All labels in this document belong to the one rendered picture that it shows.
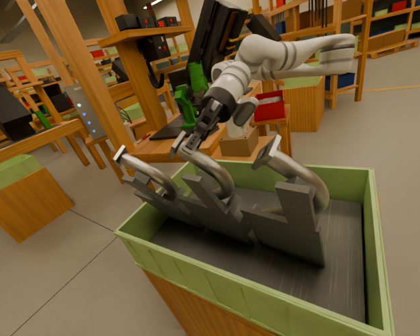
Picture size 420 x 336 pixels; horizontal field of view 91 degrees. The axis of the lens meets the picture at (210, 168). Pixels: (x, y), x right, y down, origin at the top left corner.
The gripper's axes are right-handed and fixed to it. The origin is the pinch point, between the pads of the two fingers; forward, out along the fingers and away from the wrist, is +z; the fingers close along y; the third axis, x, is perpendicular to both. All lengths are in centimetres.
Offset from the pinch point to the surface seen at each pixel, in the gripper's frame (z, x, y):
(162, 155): -26, -18, -80
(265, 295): 16.1, 24.8, -0.9
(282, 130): -86, 41, -73
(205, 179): 4.1, 5.6, 0.6
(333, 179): -21.3, 39.5, -10.5
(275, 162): 0.4, 12.5, 11.6
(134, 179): 8.9, -6.9, -9.0
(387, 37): -718, 263, -229
